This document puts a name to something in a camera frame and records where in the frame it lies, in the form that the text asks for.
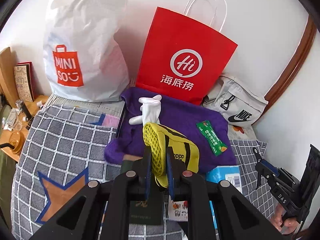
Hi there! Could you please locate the green snack packet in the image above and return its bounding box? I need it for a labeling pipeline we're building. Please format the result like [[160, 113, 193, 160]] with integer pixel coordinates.
[[196, 120, 228, 156]]

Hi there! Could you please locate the yellow mesh pouch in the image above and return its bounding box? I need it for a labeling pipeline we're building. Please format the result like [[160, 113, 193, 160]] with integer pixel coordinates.
[[143, 122, 200, 188]]

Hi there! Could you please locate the white glove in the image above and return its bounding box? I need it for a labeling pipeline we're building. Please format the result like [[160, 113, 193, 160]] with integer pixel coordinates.
[[129, 95, 162, 126]]

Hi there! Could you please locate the person's right hand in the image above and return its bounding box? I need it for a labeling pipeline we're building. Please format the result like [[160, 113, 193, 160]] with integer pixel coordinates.
[[270, 202, 304, 235]]

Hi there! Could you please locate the blue tissue pack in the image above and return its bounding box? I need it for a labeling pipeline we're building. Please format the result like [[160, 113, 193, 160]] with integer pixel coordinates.
[[205, 165, 243, 230]]

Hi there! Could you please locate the small red white sachet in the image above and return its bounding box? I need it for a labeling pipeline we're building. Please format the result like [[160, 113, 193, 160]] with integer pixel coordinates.
[[168, 196, 188, 222]]

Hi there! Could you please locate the black and gold box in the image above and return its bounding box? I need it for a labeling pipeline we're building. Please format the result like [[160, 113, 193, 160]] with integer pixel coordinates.
[[129, 169, 164, 226]]

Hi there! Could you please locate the grey Nike waist bag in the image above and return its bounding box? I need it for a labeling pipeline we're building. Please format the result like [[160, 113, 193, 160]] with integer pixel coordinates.
[[202, 73, 268, 127]]

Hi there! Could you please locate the wooden side table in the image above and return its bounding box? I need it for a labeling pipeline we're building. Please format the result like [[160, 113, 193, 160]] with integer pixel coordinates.
[[0, 94, 49, 163]]

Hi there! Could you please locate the purple towel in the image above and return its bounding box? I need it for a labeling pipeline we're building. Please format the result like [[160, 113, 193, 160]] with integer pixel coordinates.
[[103, 87, 237, 174]]

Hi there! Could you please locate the framed picture book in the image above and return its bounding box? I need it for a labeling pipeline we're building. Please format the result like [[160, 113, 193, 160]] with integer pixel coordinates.
[[14, 62, 35, 102]]

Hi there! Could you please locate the white Miniso plastic bag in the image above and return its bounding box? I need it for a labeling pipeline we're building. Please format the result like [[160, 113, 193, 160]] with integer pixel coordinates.
[[43, 0, 129, 102]]

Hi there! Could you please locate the red Haidilao paper bag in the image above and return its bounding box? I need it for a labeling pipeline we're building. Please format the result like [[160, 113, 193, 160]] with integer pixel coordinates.
[[136, 0, 238, 105]]

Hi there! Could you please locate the brown door frame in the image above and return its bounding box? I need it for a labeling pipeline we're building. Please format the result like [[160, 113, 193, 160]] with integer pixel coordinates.
[[263, 15, 317, 114]]

